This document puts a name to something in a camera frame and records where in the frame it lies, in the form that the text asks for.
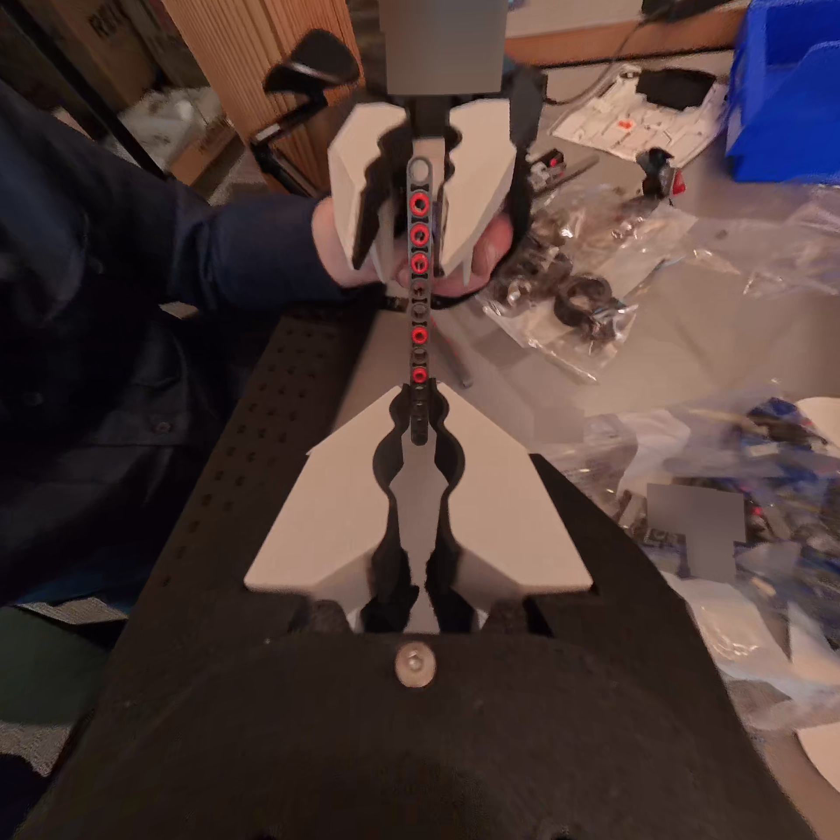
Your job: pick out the small black red part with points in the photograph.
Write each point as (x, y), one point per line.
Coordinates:
(659, 174)

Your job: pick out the clear bag of grey parts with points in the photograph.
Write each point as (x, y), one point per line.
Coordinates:
(774, 433)

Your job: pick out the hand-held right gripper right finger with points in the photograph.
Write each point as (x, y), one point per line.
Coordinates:
(518, 525)

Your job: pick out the printed cardboard box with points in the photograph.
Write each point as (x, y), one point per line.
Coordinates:
(111, 39)

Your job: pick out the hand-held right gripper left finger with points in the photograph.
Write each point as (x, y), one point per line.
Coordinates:
(321, 525)

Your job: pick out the grey lego beam red pins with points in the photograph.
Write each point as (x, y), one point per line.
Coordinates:
(420, 295)

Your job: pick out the person's left forearm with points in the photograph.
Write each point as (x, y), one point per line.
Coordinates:
(249, 249)

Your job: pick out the black dotted edge pad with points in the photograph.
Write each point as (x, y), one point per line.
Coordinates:
(262, 426)

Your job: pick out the person's left hand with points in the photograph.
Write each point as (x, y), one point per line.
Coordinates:
(328, 249)

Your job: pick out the wooden pillar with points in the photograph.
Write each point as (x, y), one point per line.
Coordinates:
(262, 65)

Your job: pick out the clear bag of black parts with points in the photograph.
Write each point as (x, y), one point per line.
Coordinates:
(577, 308)

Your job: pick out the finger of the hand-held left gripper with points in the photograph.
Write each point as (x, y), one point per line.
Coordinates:
(482, 170)
(351, 170)

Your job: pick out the black office chair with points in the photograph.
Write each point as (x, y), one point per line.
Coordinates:
(315, 62)

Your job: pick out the blue plastic bin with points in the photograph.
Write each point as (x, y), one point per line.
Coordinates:
(787, 98)

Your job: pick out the small black pouch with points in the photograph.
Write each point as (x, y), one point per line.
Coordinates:
(676, 88)

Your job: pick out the light wooden desk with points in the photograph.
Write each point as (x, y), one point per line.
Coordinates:
(577, 43)

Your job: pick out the white sticker sheet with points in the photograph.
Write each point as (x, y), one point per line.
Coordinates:
(630, 131)

